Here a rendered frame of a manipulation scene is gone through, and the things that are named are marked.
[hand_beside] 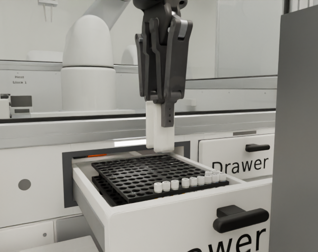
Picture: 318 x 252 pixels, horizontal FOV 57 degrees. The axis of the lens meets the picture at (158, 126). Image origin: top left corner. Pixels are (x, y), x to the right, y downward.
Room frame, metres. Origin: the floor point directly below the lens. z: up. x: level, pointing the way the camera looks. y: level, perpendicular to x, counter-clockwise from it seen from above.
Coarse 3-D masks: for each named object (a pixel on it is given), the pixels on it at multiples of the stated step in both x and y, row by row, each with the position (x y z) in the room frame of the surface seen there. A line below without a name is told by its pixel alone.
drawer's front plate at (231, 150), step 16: (208, 144) 0.68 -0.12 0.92; (224, 144) 0.70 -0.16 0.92; (240, 144) 0.73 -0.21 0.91; (272, 144) 0.78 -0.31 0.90; (208, 160) 0.68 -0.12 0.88; (224, 160) 0.70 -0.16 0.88; (240, 160) 0.73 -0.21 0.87; (272, 160) 0.78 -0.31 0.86; (240, 176) 0.73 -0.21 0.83; (256, 176) 0.75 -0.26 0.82
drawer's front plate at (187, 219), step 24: (192, 192) 0.34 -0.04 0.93; (216, 192) 0.34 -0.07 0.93; (240, 192) 0.35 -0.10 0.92; (264, 192) 0.37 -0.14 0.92; (120, 216) 0.28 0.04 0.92; (144, 216) 0.29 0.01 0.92; (168, 216) 0.30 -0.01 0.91; (192, 216) 0.32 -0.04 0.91; (216, 216) 0.33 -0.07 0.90; (120, 240) 0.28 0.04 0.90; (144, 240) 0.29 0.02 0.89; (168, 240) 0.30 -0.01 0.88; (192, 240) 0.32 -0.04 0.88; (216, 240) 0.33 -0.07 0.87; (264, 240) 0.37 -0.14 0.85
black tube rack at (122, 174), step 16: (112, 160) 0.60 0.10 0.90; (128, 160) 0.60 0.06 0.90; (144, 160) 0.60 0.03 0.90; (160, 160) 0.61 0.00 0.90; (176, 160) 0.61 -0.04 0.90; (96, 176) 0.59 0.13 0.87; (112, 176) 0.49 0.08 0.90; (128, 176) 0.50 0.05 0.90; (144, 176) 0.49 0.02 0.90; (160, 176) 0.49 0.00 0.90; (176, 176) 0.50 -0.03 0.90; (192, 176) 0.49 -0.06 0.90; (112, 192) 0.49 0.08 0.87; (128, 192) 0.42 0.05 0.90
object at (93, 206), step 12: (132, 156) 0.67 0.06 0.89; (144, 156) 0.68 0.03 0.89; (180, 156) 0.67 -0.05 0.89; (72, 168) 0.57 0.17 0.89; (84, 168) 0.61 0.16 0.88; (204, 168) 0.57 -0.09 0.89; (72, 180) 0.56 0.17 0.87; (84, 180) 0.49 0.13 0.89; (228, 180) 0.51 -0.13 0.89; (240, 180) 0.49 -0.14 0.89; (84, 192) 0.47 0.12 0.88; (96, 192) 0.43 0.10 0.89; (84, 204) 0.46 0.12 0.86; (96, 204) 0.40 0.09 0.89; (108, 204) 0.38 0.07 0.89; (84, 216) 0.46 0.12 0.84; (96, 216) 0.39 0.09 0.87; (96, 228) 0.39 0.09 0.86
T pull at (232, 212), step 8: (224, 208) 0.33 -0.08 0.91; (232, 208) 0.33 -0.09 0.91; (240, 208) 0.33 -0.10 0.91; (224, 216) 0.31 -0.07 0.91; (232, 216) 0.30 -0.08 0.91; (240, 216) 0.31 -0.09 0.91; (248, 216) 0.31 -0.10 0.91; (256, 216) 0.31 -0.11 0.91; (264, 216) 0.32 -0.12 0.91; (216, 224) 0.29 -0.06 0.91; (224, 224) 0.29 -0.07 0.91; (232, 224) 0.30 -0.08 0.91; (240, 224) 0.30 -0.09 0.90; (248, 224) 0.31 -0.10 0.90
